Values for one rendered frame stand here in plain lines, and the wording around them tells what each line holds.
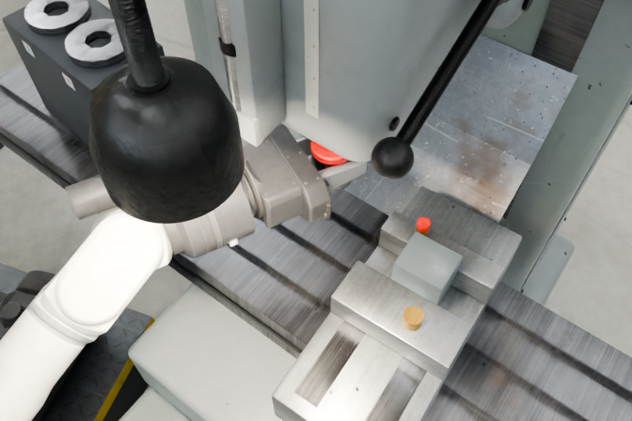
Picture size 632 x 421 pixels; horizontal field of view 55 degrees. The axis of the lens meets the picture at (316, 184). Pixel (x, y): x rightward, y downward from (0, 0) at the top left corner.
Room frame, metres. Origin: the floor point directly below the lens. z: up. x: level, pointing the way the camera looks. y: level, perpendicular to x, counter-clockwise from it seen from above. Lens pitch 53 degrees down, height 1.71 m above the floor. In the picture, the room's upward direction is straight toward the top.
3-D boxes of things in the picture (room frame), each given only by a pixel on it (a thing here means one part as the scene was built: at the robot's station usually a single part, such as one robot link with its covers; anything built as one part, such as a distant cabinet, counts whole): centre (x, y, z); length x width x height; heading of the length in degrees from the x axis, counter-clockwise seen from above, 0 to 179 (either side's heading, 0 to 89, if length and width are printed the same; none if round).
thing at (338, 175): (0.40, -0.03, 1.19); 0.06 x 0.02 x 0.03; 118
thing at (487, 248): (0.32, -0.11, 1.02); 0.35 x 0.15 x 0.11; 146
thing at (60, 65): (0.69, 0.33, 1.07); 0.22 x 0.12 x 0.20; 48
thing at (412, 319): (0.29, -0.11, 1.08); 0.02 x 0.02 x 0.02
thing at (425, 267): (0.35, -0.13, 1.08); 0.06 x 0.05 x 0.06; 56
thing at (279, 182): (0.39, 0.07, 1.19); 0.13 x 0.12 x 0.10; 28
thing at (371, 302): (0.30, -0.10, 1.06); 0.15 x 0.06 x 0.04; 56
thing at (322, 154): (0.43, -0.02, 1.21); 0.05 x 0.05 x 0.01
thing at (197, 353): (0.43, -0.01, 0.83); 0.50 x 0.35 x 0.12; 143
